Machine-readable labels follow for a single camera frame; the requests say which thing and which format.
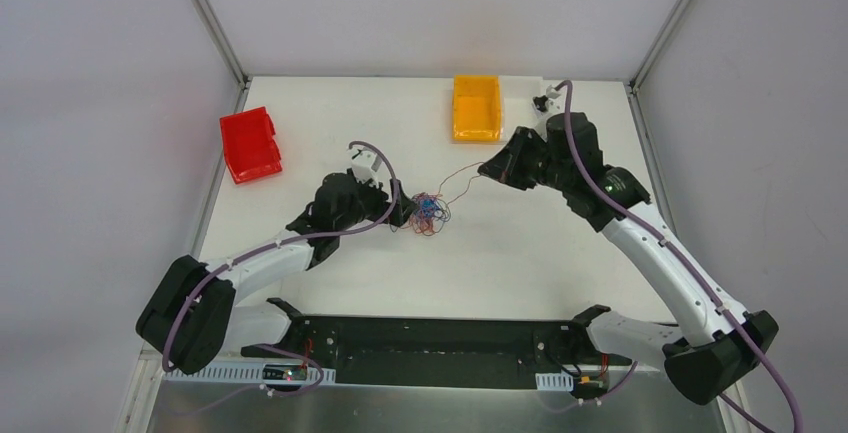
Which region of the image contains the coloured wire bundle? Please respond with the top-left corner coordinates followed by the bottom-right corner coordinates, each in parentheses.
top-left (406, 192), bottom-right (453, 238)

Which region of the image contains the orange wire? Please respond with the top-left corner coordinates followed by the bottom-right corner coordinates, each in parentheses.
top-left (433, 161), bottom-right (488, 206)

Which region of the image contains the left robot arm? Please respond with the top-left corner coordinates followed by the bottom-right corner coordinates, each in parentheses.
top-left (135, 171), bottom-right (418, 374)

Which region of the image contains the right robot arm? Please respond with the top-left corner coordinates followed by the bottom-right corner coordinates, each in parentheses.
top-left (478, 113), bottom-right (779, 405)

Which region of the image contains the white plastic bin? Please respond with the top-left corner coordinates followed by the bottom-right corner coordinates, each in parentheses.
top-left (498, 75), bottom-right (544, 141)

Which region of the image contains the orange plastic bin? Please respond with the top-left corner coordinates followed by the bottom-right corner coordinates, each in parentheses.
top-left (452, 75), bottom-right (502, 143)

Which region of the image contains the red plastic bin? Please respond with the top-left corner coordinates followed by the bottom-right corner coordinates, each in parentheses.
top-left (219, 106), bottom-right (283, 184)

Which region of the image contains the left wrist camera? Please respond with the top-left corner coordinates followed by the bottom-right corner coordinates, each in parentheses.
top-left (347, 145), bottom-right (383, 186)

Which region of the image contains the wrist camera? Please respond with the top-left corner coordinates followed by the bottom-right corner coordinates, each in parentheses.
top-left (532, 85), bottom-right (562, 115)
top-left (347, 145), bottom-right (383, 186)

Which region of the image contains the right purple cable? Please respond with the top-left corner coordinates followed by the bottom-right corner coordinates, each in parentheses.
top-left (536, 80), bottom-right (806, 433)

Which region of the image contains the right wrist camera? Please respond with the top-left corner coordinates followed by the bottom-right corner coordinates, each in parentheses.
top-left (532, 85), bottom-right (562, 115)

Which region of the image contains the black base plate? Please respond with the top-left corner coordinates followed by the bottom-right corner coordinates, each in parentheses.
top-left (274, 316), bottom-right (602, 389)

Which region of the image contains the left white cable duct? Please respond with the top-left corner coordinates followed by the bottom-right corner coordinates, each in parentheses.
top-left (164, 360), bottom-right (336, 387)

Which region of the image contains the white cable duct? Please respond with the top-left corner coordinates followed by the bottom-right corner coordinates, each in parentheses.
top-left (164, 360), bottom-right (336, 387)
top-left (535, 372), bottom-right (574, 392)

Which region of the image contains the right white cable duct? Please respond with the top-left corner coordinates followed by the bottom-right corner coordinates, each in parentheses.
top-left (535, 372), bottom-right (574, 392)

